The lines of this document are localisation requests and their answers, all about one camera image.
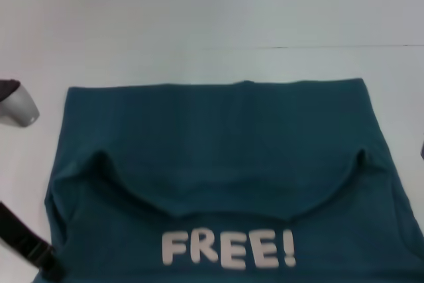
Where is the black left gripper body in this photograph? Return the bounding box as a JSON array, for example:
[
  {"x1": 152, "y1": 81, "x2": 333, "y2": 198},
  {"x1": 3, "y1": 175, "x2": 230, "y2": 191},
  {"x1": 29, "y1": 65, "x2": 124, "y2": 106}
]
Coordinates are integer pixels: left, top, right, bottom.
[{"x1": 0, "y1": 200, "x2": 56, "y2": 269}]

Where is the teal blue t-shirt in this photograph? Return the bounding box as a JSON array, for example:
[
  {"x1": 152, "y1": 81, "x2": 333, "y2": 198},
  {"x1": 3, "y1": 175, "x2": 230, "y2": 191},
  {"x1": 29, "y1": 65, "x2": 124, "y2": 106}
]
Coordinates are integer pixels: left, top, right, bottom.
[{"x1": 32, "y1": 78, "x2": 424, "y2": 283}]

